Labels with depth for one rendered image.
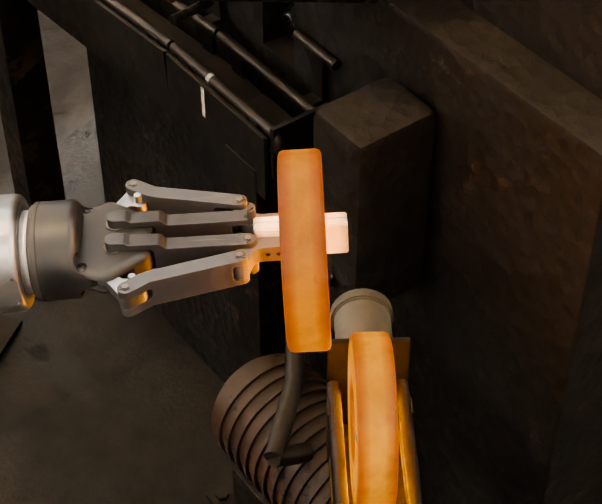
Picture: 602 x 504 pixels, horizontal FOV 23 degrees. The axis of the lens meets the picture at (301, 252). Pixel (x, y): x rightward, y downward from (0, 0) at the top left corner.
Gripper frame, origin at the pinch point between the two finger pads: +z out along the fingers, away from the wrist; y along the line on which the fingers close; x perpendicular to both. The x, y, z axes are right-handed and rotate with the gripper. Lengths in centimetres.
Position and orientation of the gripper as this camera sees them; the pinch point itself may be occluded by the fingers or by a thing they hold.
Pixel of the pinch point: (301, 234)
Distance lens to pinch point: 109.5
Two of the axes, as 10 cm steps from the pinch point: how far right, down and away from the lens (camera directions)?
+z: 10.0, -0.6, -0.1
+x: -0.5, -7.2, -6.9
